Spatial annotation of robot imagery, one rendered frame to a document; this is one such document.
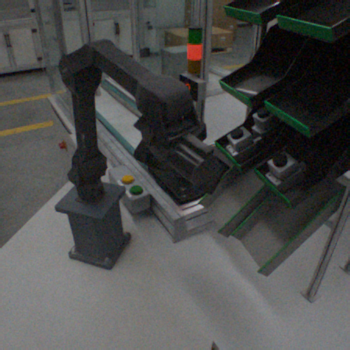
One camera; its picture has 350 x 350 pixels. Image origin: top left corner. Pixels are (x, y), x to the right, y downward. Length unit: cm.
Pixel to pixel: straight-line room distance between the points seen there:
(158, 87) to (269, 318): 64
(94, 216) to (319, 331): 63
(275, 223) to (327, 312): 28
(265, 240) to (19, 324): 65
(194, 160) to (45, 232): 75
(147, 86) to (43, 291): 67
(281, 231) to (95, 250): 51
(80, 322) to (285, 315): 52
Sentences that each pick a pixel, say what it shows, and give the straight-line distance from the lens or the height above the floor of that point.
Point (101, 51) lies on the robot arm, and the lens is 59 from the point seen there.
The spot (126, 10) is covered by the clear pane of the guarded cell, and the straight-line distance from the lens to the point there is 230.
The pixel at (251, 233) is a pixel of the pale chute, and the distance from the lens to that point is 86.
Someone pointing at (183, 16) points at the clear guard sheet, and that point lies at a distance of 130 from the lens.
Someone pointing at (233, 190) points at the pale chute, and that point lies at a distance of 92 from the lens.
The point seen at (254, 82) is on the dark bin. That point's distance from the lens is 76.
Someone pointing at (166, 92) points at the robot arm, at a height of 144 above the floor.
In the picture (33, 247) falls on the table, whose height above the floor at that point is 86.
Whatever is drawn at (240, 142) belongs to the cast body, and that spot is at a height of 125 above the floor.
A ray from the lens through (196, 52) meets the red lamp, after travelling 118.
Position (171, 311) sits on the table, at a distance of 88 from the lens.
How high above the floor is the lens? 160
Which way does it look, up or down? 34 degrees down
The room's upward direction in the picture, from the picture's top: straight up
